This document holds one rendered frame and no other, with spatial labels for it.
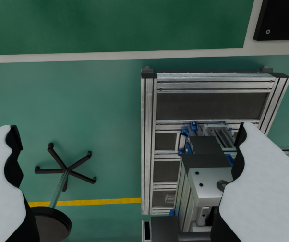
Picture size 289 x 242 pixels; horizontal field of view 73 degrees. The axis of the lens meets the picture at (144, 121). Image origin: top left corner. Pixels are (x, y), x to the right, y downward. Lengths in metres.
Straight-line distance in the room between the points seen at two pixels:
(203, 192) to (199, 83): 0.78
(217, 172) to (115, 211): 1.85
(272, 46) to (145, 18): 0.33
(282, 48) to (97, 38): 0.47
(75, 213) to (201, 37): 2.16
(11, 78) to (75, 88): 0.40
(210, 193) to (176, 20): 0.40
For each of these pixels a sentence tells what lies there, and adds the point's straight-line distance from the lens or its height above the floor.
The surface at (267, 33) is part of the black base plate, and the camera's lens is 0.58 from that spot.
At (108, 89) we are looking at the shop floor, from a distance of 1.37.
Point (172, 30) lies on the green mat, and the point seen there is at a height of 0.75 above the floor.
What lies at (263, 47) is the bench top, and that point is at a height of 0.75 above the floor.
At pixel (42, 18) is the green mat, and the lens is 0.55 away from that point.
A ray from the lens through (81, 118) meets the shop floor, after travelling 1.52.
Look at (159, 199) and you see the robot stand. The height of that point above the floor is 0.21.
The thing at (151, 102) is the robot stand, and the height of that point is 0.23.
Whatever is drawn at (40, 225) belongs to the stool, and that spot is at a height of 0.56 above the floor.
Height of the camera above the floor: 1.26
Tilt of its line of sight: 58 degrees down
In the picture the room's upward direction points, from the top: 176 degrees clockwise
